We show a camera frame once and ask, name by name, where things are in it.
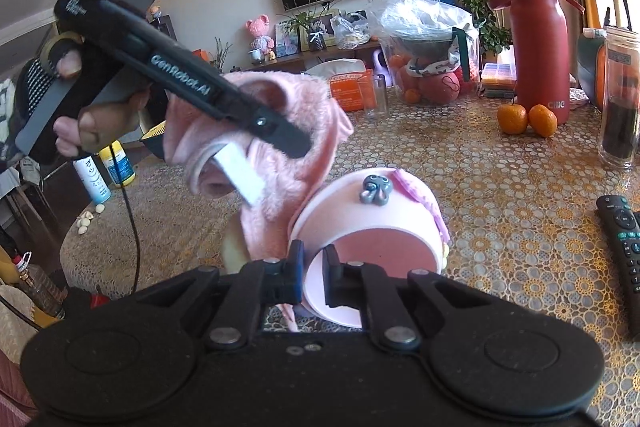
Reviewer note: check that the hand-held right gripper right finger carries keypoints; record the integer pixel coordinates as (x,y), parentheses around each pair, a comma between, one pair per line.
(332,282)

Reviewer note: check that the pink bear toy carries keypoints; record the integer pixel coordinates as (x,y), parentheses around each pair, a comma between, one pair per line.
(260,37)

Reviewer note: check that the white plastic bag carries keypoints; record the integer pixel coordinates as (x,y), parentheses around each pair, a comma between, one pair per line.
(350,32)

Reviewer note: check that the person's left hand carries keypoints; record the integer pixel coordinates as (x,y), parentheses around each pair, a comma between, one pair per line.
(100,127)

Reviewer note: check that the purple plastic stool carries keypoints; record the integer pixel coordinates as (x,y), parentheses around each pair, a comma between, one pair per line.
(381,64)

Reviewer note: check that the green and orange container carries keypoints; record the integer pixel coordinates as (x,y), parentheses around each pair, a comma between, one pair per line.
(590,67)

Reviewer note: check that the wooden television cabinet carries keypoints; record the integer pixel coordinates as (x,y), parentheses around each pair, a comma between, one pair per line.
(295,62)

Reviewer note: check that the glass jar with dark contents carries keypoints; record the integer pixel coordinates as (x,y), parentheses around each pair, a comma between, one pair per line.
(622,107)

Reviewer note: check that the white and blue bottle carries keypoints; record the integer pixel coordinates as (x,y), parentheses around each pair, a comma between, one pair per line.
(92,182)

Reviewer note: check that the yellow bottle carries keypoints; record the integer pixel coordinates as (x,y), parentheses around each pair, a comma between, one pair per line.
(120,167)

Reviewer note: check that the small orange mandarin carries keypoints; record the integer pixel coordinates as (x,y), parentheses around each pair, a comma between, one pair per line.
(412,95)

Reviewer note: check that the orange tissue box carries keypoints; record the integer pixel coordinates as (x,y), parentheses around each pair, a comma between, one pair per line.
(347,89)

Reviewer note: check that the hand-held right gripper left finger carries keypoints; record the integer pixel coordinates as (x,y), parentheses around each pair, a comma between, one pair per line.
(298,267)

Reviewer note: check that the black and yellow device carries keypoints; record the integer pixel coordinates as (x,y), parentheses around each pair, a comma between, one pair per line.
(154,142)

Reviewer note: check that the red fruit with label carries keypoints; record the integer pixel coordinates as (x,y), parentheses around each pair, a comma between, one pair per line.
(440,88)

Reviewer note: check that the black remote control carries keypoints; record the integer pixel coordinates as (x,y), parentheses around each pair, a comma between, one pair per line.
(622,247)

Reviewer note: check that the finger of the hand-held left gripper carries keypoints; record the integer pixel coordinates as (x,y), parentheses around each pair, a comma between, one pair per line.
(280,134)
(240,174)

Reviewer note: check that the pink cup with octopus charm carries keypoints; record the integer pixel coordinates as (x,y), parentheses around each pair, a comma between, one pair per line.
(360,222)

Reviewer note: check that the multicoloured storage box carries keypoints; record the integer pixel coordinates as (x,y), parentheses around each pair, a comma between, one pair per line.
(498,79)

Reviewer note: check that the red insulated water bottle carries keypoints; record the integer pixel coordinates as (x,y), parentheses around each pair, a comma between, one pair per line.
(540,47)

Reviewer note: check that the bottle with red cap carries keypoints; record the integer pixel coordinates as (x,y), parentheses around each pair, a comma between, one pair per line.
(35,287)

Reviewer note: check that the photo frame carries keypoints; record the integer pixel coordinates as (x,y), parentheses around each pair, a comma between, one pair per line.
(287,39)

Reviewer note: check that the clear plastic bag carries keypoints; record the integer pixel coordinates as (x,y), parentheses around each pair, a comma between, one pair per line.
(425,19)

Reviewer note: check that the garlic cloves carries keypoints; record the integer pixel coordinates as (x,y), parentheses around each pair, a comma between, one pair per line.
(90,219)

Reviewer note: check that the small potted plant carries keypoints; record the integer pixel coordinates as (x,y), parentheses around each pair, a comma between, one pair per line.
(312,27)

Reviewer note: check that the clear glass tumbler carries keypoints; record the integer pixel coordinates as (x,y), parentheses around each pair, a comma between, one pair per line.
(376,97)

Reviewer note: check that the pink fleece cloth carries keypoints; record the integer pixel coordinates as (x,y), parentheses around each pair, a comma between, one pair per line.
(300,147)

